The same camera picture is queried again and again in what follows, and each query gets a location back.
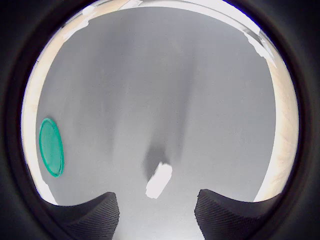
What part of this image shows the small white plastic terminal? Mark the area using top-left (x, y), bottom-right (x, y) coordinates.
top-left (145, 161), bottom-right (173, 200)

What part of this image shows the round green lid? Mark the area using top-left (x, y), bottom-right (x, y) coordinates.
top-left (39, 117), bottom-right (65, 178)

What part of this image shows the dark grey table mat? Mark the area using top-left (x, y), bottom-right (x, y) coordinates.
top-left (36, 6), bottom-right (277, 240)

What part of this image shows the long white tape piece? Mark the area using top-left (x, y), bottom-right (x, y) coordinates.
top-left (243, 28), bottom-right (277, 68)

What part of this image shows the crossed white tape piece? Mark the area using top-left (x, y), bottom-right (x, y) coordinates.
top-left (62, 4), bottom-right (96, 43)

